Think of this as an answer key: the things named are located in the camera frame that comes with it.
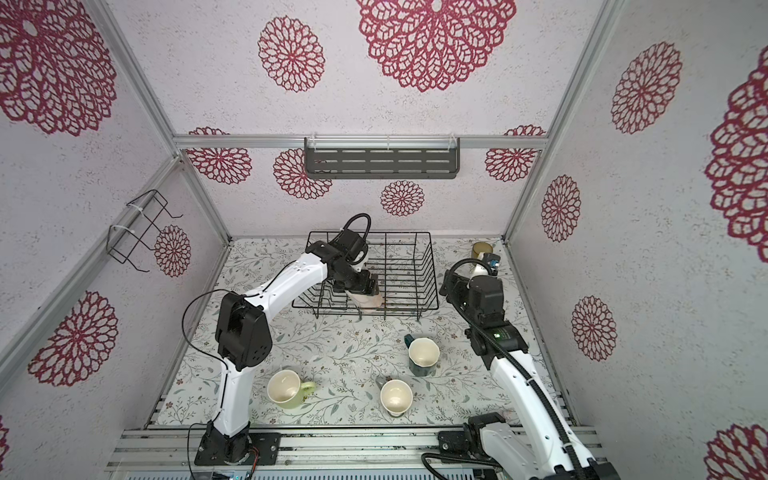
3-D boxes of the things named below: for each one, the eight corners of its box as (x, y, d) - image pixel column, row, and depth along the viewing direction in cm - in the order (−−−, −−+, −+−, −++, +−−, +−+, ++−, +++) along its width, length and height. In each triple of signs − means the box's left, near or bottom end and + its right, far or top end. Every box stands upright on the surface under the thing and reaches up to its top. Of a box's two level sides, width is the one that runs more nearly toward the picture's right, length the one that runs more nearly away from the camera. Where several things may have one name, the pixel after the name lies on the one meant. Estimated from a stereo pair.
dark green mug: (406, 380, 87) (408, 366, 78) (404, 350, 93) (407, 334, 84) (436, 380, 87) (442, 366, 78) (433, 350, 93) (437, 334, 84)
